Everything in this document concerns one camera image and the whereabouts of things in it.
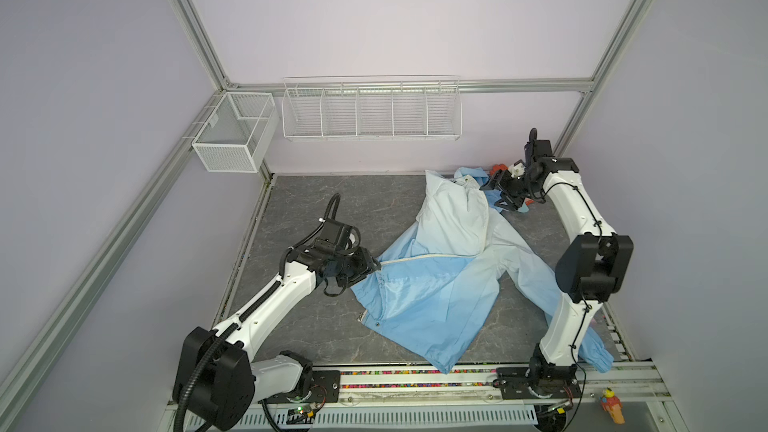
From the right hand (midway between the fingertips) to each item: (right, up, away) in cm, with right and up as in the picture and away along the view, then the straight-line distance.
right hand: (489, 195), depth 90 cm
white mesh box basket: (-83, +22, +13) cm, 86 cm away
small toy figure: (+23, -49, -21) cm, 58 cm away
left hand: (-34, -21, -10) cm, 41 cm away
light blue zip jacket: (-16, -27, -4) cm, 32 cm away
